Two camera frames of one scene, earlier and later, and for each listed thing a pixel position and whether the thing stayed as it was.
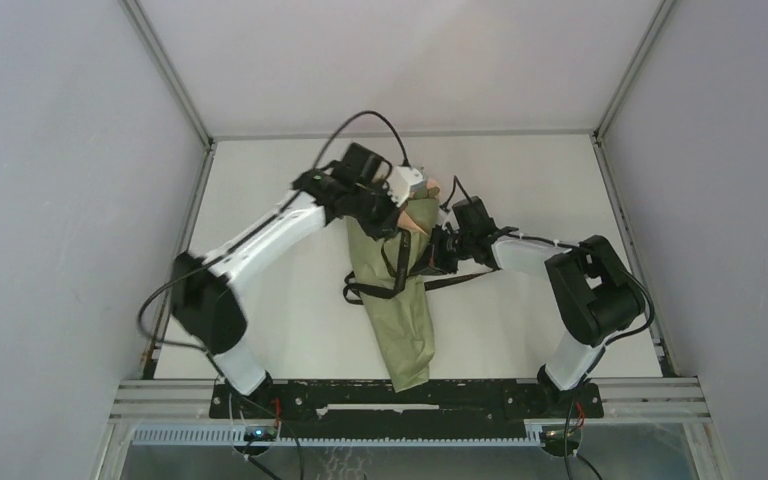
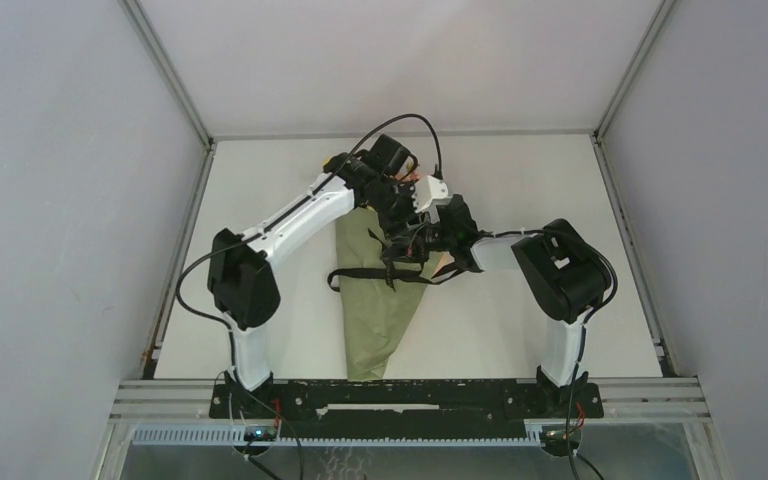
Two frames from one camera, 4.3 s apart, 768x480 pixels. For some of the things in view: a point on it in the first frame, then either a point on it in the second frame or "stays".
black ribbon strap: (348, 291) → (389, 271)
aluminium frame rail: (681, 399) stays
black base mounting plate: (384, 408) stays
